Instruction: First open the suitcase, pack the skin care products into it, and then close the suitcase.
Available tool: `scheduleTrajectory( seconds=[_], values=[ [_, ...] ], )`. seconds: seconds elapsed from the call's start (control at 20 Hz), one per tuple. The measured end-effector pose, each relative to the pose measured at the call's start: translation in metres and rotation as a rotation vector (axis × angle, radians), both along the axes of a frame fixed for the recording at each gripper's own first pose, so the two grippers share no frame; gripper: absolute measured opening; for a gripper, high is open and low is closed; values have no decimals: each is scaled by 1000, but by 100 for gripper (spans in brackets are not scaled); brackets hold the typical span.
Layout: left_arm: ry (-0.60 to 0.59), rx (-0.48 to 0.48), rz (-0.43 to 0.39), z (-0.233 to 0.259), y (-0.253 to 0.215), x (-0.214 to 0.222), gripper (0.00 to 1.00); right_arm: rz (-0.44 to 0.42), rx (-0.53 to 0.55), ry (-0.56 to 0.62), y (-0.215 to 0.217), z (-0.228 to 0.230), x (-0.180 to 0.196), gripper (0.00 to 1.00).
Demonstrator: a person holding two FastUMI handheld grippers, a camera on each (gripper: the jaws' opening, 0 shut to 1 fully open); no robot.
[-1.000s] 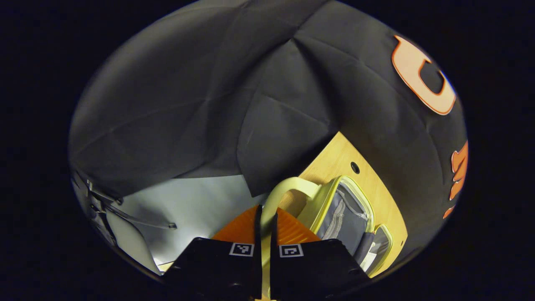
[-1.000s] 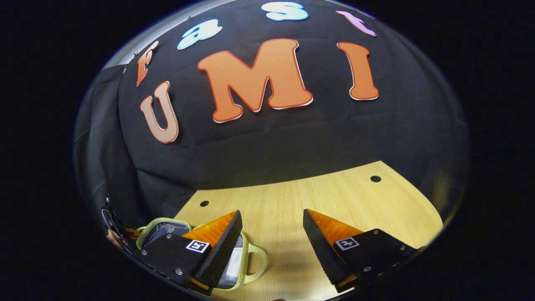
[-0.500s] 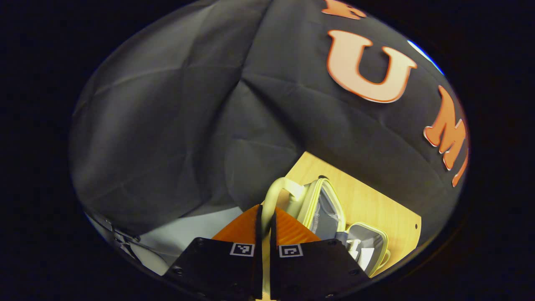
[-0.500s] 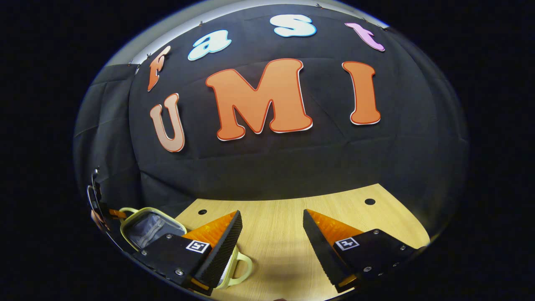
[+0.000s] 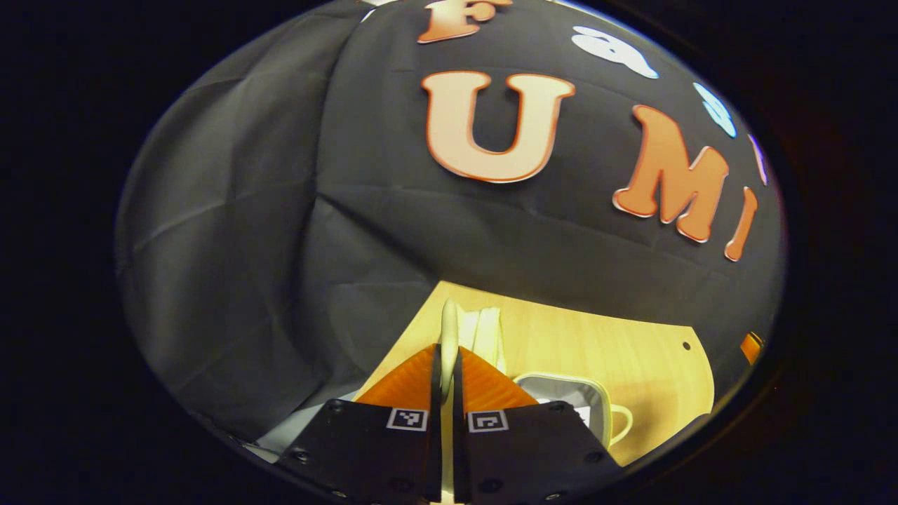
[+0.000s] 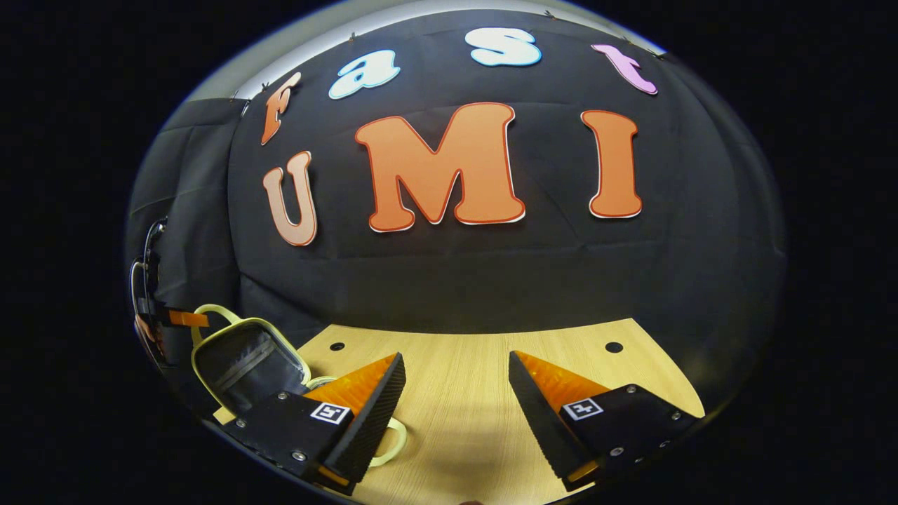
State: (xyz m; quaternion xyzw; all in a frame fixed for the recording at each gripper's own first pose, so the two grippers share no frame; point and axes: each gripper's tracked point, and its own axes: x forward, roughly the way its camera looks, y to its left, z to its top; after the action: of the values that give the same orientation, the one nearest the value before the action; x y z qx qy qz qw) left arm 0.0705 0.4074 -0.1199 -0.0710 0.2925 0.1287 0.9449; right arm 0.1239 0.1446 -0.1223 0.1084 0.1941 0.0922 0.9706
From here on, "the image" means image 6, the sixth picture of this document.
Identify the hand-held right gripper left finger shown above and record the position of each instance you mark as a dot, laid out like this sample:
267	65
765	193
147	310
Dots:
372	421

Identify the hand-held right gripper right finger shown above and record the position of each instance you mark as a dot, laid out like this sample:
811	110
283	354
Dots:
540	428

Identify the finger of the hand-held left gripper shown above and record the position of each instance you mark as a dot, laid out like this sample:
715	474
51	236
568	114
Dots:
182	319

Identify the black backdrop cloth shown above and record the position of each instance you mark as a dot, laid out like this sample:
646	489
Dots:
491	280

